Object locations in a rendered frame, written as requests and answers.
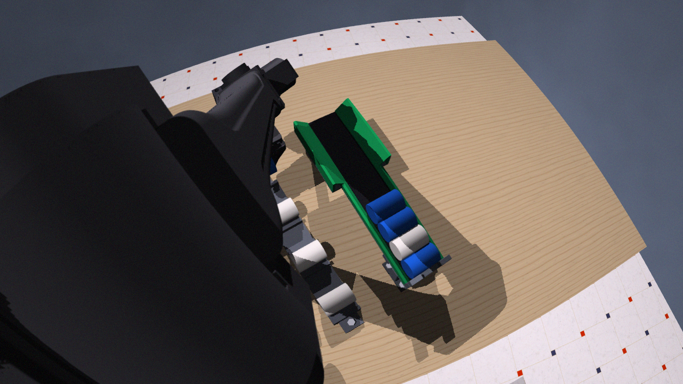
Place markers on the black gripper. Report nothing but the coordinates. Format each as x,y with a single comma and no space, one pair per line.
278,147

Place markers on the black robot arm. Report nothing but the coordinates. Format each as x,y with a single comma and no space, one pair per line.
142,247

